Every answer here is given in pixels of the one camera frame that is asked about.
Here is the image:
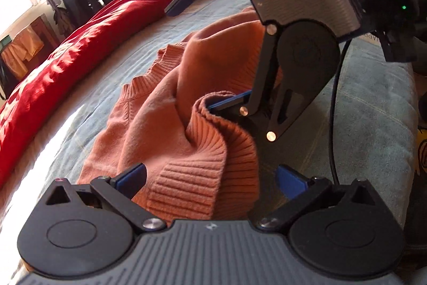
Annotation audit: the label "black hanging bag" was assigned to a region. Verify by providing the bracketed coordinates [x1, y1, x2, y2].
[0, 58, 17, 99]

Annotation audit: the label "orange knit sweater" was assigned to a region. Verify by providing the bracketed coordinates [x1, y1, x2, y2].
[77, 6, 284, 225]

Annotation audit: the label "black cable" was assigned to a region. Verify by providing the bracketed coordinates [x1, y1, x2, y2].
[329, 38, 351, 185]

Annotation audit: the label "brown wooden cabinet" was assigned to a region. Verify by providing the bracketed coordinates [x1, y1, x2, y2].
[30, 14, 61, 48]

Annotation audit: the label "red quilt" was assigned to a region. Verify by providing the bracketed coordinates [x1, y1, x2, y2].
[0, 0, 192, 189]

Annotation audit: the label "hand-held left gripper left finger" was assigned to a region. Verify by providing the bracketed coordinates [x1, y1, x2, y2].
[45, 163, 167, 233]

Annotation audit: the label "orange shorts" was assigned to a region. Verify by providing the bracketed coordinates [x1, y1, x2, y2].
[2, 28, 44, 79]

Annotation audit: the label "yellow printed object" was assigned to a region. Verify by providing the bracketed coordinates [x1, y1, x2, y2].
[415, 128, 427, 176]

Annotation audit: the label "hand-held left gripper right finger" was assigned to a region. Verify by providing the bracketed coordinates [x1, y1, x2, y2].
[257, 165, 377, 234]

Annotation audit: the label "olive hanging cloth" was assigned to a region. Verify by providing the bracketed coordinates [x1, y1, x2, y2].
[53, 6, 76, 35]

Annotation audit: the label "bed with blue plaid sheet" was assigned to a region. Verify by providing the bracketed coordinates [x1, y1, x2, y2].
[0, 0, 419, 239]

